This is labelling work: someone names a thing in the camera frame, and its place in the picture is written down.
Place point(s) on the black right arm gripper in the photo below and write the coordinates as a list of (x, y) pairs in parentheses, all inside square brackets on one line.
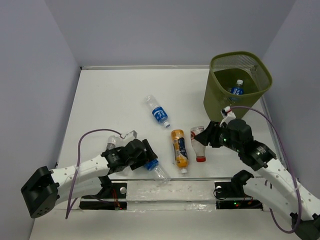
[(208, 135)]

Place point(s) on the green plastic waste bin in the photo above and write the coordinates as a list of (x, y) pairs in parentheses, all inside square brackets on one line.
[(224, 71)]

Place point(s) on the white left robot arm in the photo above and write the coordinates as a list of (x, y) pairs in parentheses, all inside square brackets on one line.
[(47, 188)]

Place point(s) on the yellow label drink bottle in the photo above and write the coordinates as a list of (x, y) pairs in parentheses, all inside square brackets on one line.
[(180, 153)]

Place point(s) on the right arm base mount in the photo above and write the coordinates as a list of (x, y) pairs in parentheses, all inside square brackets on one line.
[(230, 194)]

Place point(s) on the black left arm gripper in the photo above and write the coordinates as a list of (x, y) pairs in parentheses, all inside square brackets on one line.
[(143, 156)]

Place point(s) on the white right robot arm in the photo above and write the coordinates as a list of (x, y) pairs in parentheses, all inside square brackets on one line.
[(280, 191)]

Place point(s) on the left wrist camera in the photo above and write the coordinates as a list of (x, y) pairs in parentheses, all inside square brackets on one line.
[(129, 135)]

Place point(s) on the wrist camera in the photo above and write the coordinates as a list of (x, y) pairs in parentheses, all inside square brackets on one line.
[(129, 135), (228, 115)]

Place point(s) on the clear bottle black cap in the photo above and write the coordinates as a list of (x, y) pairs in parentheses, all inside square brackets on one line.
[(113, 142)]

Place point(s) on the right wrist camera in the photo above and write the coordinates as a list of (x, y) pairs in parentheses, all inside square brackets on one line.
[(228, 115)]

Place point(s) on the blue label bottle white cap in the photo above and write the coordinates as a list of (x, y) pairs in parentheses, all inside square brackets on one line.
[(235, 90)]

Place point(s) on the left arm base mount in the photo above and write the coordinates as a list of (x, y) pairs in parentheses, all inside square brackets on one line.
[(112, 198)]

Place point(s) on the clear bottle red cap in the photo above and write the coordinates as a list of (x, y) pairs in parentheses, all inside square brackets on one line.
[(198, 148)]

